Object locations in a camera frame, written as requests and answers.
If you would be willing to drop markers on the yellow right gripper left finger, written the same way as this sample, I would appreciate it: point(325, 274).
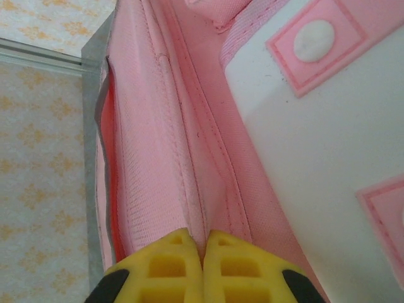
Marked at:
point(164, 274)

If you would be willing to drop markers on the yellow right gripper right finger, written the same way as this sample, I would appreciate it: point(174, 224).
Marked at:
point(240, 274)

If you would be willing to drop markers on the pink school backpack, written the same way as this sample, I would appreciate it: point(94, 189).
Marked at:
point(284, 142)

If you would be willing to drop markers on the aluminium corner post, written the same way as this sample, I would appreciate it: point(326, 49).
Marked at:
point(38, 57)

